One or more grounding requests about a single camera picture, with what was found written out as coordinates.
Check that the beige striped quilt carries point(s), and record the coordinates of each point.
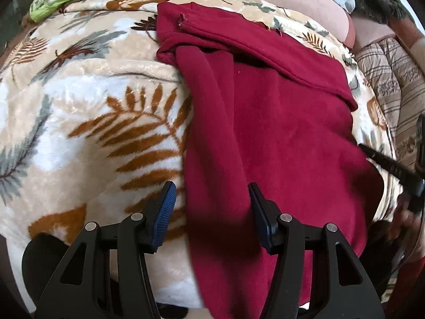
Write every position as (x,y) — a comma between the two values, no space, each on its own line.
(388,73)

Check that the person's right hand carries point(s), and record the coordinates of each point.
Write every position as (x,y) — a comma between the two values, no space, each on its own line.
(413,236)

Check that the dark furry cloth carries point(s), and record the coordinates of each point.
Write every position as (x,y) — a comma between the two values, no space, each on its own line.
(375,0)

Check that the dark red fleece garment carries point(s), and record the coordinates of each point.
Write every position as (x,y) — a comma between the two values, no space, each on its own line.
(265,133)

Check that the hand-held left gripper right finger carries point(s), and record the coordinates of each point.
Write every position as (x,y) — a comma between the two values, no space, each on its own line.
(262,217)

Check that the leaf print plush blanket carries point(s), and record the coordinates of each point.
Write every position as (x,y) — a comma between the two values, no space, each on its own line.
(86,106)

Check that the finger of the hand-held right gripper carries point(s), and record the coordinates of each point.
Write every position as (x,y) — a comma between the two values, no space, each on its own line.
(388,162)

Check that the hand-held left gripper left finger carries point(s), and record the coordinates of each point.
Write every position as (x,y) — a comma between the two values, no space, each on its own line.
(164,212)

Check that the pink cushion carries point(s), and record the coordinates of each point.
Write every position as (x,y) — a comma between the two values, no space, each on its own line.
(292,0)

